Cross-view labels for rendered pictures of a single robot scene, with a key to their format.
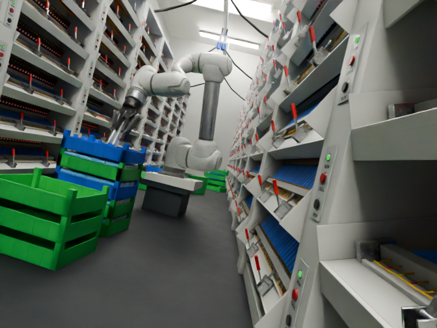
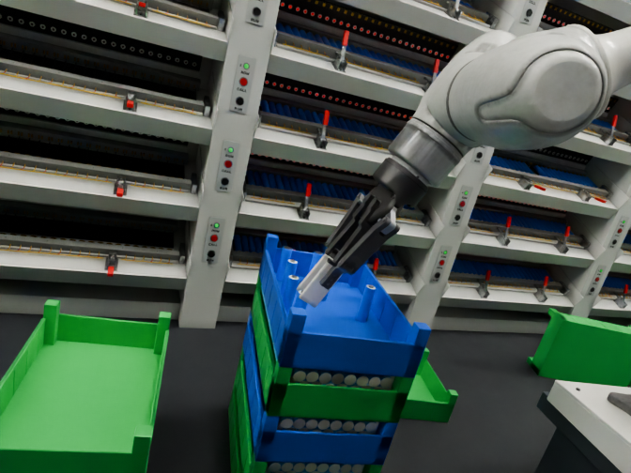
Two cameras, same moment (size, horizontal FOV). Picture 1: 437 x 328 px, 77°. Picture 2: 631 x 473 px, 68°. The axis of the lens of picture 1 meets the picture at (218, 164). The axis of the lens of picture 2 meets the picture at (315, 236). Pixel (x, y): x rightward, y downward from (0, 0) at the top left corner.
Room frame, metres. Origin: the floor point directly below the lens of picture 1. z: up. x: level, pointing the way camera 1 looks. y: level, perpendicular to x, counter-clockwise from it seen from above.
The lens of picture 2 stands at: (0.92, -0.10, 0.67)
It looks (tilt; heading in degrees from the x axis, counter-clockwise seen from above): 17 degrees down; 65
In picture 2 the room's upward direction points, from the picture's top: 14 degrees clockwise
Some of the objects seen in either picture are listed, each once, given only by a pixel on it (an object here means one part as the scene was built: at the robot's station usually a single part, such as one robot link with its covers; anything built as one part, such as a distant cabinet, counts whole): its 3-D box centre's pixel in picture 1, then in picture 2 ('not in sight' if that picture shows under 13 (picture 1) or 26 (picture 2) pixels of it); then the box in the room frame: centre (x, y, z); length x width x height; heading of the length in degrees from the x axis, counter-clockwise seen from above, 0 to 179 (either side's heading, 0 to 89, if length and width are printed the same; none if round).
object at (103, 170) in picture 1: (102, 164); (319, 338); (1.26, 0.52, 0.28); 0.30 x 0.20 x 0.08; 82
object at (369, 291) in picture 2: not in sight; (365, 302); (1.32, 0.51, 0.36); 0.02 x 0.02 x 0.06
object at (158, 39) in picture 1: (139, 103); not in sight; (3.25, 1.08, 0.86); 0.20 x 0.09 x 1.73; 89
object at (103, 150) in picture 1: (106, 147); (331, 296); (1.26, 0.52, 0.36); 0.30 x 0.20 x 0.08; 82
